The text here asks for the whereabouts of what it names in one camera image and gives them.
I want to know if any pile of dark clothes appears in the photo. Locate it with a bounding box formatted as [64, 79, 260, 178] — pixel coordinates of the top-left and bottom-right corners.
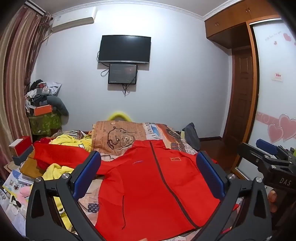
[24, 79, 70, 117]

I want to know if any red zip jacket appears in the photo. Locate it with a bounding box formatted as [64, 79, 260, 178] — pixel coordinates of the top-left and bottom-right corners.
[33, 139, 241, 239]

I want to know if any pink plush toy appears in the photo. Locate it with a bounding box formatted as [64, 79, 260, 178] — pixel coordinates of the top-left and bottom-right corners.
[15, 185, 33, 205]

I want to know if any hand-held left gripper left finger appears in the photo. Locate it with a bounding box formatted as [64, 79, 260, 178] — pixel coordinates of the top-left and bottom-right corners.
[25, 151, 109, 241]

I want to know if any pile of printed papers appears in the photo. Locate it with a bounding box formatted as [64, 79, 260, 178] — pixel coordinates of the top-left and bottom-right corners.
[2, 169, 36, 194]

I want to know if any white air conditioner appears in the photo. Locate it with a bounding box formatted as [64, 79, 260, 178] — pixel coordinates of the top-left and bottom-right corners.
[51, 6, 97, 33]

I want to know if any red and white box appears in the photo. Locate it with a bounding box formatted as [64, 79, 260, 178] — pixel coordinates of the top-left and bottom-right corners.
[9, 136, 33, 157]

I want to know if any black wall television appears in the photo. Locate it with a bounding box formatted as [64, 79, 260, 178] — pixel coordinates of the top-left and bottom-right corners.
[98, 35, 152, 65]

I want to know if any dark blue cloth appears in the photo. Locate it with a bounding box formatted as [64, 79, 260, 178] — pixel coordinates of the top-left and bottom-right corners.
[181, 122, 201, 151]

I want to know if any yellow printed garment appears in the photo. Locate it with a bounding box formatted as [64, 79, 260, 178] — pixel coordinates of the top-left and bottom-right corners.
[43, 134, 93, 232]

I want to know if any brown cartoon print blanket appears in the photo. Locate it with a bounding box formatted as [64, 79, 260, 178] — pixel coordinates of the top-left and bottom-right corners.
[91, 120, 148, 156]

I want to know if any grey box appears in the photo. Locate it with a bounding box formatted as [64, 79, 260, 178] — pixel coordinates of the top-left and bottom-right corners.
[12, 146, 35, 166]

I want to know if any orange box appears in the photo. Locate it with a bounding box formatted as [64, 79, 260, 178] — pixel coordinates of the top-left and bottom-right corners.
[33, 104, 53, 116]

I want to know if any small black wall monitor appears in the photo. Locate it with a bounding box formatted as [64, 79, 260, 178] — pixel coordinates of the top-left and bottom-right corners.
[108, 64, 138, 85]

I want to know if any green patterned cloth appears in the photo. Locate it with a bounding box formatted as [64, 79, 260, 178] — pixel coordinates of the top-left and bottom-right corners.
[28, 113, 62, 136]

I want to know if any yellow foam ring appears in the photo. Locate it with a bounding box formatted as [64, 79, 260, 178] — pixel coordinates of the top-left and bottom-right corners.
[106, 111, 133, 122]

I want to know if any brown cardboard piece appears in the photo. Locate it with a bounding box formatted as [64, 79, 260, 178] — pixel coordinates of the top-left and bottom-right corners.
[20, 157, 47, 179]

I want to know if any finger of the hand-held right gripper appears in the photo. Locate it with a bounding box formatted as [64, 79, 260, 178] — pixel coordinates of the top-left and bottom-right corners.
[237, 143, 271, 174]
[256, 138, 292, 161]

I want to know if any striped brown curtain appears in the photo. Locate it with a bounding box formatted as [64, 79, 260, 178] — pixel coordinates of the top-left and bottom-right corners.
[0, 0, 53, 183]

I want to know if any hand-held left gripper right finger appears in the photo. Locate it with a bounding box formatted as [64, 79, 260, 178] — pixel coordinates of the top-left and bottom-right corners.
[195, 151, 272, 241]

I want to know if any brown wooden door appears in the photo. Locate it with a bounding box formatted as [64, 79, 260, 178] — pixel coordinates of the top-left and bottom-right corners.
[221, 45, 259, 140]

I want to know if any person's right hand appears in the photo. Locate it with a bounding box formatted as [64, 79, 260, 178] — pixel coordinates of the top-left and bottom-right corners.
[268, 189, 278, 214]

